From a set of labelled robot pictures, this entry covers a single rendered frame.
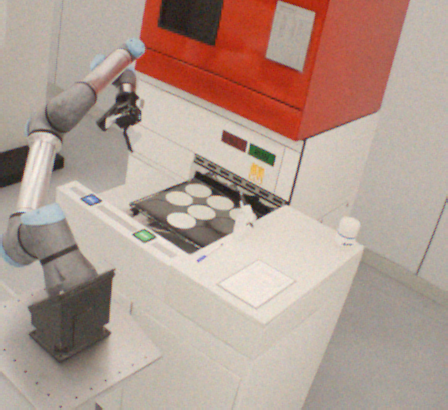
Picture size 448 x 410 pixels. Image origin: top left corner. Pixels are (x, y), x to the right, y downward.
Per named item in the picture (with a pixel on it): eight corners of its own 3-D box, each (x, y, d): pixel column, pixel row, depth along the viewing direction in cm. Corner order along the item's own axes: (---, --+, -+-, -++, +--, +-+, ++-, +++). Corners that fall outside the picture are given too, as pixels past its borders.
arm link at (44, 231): (54, 253, 148) (32, 204, 147) (28, 266, 155) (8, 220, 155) (85, 239, 157) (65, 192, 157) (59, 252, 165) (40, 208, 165)
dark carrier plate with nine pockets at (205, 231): (196, 180, 243) (196, 179, 243) (266, 219, 226) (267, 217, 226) (134, 205, 217) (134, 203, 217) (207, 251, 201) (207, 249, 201)
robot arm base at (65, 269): (58, 294, 145) (41, 258, 145) (43, 299, 158) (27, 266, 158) (106, 272, 154) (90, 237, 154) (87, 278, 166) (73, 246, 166)
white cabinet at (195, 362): (140, 316, 299) (159, 172, 261) (296, 423, 252) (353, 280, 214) (41, 370, 251) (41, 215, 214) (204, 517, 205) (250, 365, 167)
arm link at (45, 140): (15, 248, 153) (50, 90, 181) (-10, 262, 161) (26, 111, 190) (51, 264, 160) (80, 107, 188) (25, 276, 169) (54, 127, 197)
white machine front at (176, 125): (132, 152, 272) (145, 68, 254) (281, 235, 233) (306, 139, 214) (127, 153, 270) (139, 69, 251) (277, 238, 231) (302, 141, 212)
